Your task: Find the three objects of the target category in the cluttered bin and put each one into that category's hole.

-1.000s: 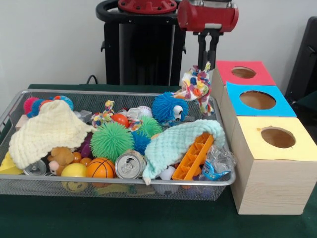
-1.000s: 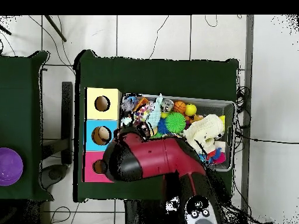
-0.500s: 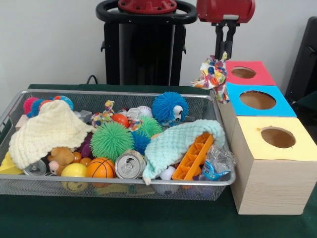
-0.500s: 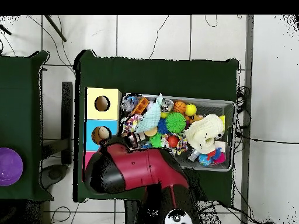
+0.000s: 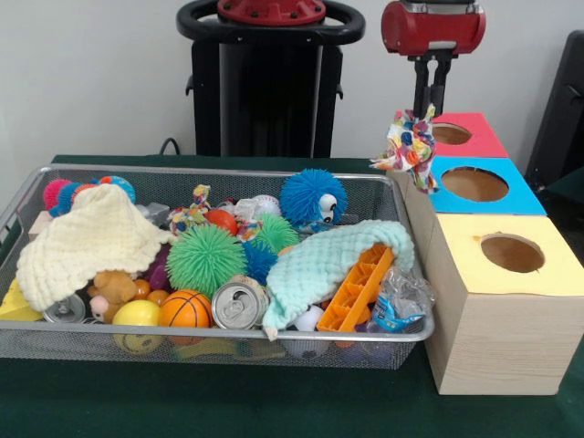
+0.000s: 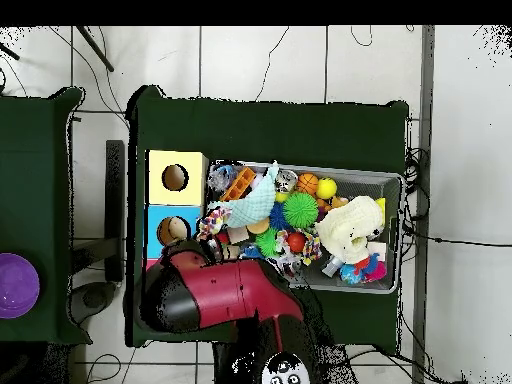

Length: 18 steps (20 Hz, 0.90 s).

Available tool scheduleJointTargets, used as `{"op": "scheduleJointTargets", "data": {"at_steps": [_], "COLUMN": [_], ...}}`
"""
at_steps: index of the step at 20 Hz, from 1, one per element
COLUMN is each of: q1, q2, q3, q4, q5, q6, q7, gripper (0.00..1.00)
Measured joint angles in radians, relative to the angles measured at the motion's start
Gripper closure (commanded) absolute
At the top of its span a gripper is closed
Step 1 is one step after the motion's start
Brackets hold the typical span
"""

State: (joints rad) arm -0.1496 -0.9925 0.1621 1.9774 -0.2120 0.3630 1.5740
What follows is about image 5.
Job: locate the green spiky ball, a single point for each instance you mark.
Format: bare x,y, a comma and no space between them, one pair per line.
205,260

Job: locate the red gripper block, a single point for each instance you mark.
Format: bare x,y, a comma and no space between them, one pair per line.
433,29

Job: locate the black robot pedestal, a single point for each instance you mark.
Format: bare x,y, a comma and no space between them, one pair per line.
265,100

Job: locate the clear mesh bin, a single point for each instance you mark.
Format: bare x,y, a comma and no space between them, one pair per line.
55,342

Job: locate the silver drink can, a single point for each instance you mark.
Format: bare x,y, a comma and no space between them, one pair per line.
239,306

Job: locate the black panel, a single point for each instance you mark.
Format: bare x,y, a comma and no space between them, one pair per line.
561,119

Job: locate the yellow ball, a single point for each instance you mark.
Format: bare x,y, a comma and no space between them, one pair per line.
137,314

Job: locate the mint green waffle cloth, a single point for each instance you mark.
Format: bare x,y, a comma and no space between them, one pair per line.
319,265

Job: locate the cream waffle cloth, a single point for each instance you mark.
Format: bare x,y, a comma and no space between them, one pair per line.
91,237

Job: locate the orange plastic gear toy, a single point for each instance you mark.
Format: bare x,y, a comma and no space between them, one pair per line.
358,287

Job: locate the clear plastic packet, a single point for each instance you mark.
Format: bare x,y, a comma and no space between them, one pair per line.
401,297

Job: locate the wooden three-hole box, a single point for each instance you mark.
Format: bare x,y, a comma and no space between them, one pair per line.
502,338

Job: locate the small orange basketball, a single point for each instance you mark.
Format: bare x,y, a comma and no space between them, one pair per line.
187,310

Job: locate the colourful patterned cloth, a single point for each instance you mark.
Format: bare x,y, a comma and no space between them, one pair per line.
411,151

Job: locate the large blue spiky ball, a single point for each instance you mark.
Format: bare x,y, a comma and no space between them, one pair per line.
306,196

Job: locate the small brown teddy bear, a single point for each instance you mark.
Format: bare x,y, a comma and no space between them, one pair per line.
114,287

